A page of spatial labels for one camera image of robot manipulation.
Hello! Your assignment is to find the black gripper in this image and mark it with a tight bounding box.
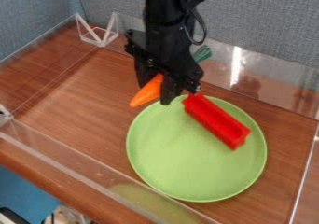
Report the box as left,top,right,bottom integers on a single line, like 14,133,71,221
124,29,202,105

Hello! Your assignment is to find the orange toy carrot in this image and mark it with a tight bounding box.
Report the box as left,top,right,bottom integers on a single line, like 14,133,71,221
128,44,213,108

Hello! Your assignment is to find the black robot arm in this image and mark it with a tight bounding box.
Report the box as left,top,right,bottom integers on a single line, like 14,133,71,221
124,0,204,105

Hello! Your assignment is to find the green plate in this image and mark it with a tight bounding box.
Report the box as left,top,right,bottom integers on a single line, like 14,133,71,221
125,98,268,203

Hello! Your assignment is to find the red toy block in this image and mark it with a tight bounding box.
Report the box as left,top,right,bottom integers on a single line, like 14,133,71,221
181,93,252,150

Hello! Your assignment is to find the clear acrylic corner bracket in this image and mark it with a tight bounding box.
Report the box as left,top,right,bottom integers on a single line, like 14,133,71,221
74,13,119,48

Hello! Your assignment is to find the black cable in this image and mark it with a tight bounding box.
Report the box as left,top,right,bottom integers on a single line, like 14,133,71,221
178,3,208,47

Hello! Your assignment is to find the clear acrylic enclosure wall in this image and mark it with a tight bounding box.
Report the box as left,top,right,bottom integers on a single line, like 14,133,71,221
0,19,319,224

